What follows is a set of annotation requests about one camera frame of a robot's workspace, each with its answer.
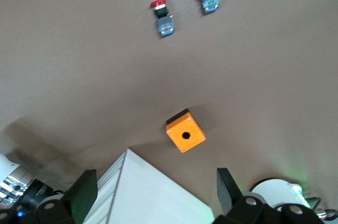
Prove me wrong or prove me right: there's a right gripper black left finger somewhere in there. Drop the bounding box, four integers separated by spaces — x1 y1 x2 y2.
35 170 98 224

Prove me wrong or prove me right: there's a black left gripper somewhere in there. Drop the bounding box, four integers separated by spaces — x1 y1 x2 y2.
21 178 58 208

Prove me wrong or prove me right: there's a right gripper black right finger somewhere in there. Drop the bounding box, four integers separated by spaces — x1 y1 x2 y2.
213 167 266 224

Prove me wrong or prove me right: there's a white drawer cabinet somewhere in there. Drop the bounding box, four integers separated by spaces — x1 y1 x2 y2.
83 148 215 224

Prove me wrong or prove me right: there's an orange button box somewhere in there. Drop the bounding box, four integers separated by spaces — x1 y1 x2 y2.
165 108 206 153

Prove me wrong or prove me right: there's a red mushroom push button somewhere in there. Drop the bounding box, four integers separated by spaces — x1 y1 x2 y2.
149 0 176 38

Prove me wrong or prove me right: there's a green lit base connector box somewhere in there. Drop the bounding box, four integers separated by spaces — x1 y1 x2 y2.
289 184 311 208

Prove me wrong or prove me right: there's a black base cable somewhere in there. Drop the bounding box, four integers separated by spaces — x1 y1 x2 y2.
303 194 338 221

